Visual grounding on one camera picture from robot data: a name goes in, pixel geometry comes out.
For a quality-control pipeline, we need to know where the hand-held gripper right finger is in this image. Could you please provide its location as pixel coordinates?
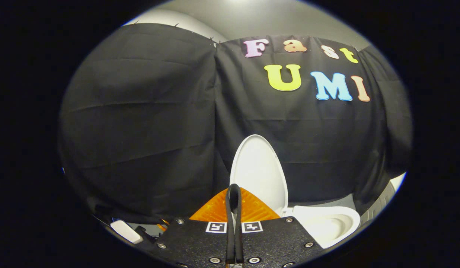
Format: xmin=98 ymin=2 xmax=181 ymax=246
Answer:
xmin=234 ymin=184 xmax=323 ymax=268

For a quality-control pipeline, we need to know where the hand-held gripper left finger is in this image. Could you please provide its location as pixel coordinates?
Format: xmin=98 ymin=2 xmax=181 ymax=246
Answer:
xmin=156 ymin=184 xmax=235 ymax=268

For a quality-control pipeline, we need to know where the white toilet seat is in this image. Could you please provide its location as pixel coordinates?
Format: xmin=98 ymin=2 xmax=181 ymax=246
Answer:
xmin=288 ymin=205 xmax=361 ymax=249

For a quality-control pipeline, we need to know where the small white device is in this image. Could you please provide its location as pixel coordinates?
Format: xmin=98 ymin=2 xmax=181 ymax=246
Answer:
xmin=111 ymin=220 xmax=144 ymax=245

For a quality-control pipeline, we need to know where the white cabinet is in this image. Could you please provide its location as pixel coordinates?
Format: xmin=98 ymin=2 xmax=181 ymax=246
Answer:
xmin=360 ymin=172 xmax=406 ymax=224

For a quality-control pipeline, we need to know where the black backdrop cloth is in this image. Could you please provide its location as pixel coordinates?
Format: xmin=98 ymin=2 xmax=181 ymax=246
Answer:
xmin=59 ymin=23 xmax=413 ymax=226

